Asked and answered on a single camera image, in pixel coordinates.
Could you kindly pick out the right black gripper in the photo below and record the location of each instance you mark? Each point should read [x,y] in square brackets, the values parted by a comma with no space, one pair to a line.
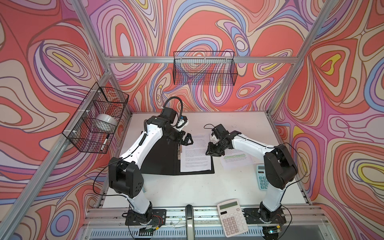
[212,152]

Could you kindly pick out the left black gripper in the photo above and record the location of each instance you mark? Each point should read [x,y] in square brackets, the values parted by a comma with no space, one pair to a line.
[179,139]

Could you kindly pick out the metal folder lever clip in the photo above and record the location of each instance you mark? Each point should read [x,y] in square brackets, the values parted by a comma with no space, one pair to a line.
[179,152]

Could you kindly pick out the printed paper sheet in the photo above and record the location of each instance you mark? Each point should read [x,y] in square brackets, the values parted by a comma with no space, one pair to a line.
[193,157]

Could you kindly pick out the blue clip folder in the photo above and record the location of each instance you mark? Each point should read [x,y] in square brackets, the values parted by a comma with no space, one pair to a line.
[163,160]

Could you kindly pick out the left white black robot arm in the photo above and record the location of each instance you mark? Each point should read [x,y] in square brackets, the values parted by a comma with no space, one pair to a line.
[125,176]

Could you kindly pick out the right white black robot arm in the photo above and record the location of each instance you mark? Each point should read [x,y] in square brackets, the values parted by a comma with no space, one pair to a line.
[280,168]

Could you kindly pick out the teal calculator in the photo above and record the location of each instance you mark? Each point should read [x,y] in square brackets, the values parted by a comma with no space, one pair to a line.
[262,179]

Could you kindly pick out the white desktop calculator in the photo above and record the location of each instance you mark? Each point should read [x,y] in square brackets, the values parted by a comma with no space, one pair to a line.
[232,218]

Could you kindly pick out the black white marker pen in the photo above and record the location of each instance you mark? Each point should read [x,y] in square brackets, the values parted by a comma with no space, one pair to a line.
[104,143]

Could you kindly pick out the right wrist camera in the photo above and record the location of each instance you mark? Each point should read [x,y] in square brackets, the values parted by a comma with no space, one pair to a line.
[213,139]

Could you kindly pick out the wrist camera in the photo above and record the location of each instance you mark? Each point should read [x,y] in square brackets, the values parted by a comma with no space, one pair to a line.
[177,120]
[213,139]

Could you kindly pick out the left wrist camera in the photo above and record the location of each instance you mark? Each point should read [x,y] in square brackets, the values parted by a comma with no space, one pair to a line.
[177,120]

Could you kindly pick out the black wire basket back wall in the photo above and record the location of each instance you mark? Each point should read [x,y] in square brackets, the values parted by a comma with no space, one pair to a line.
[204,68]

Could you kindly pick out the black wire basket wall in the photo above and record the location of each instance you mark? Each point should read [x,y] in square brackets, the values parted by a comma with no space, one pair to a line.
[204,68]
[84,131]

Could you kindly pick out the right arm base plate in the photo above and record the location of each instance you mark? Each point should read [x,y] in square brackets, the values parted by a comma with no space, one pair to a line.
[264,216]

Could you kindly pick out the black centre post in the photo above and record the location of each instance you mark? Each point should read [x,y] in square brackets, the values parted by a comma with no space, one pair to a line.
[190,225]

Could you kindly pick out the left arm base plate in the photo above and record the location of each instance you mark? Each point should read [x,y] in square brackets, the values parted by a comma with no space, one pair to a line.
[154,218]

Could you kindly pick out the black wire basket left wall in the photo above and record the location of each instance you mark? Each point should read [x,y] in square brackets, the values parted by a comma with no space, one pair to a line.
[84,131]

